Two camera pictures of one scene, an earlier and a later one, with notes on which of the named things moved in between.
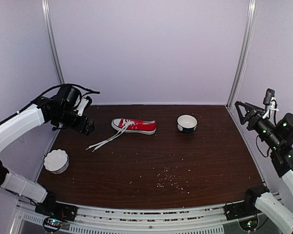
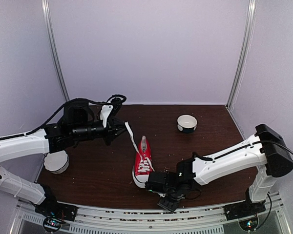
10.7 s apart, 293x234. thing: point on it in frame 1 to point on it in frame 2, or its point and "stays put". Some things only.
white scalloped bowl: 56,161 stays put
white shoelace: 125,123 to 144,165
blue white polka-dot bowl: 187,124 stays put
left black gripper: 86,130 to 112,131
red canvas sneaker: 144,126 to 143,165
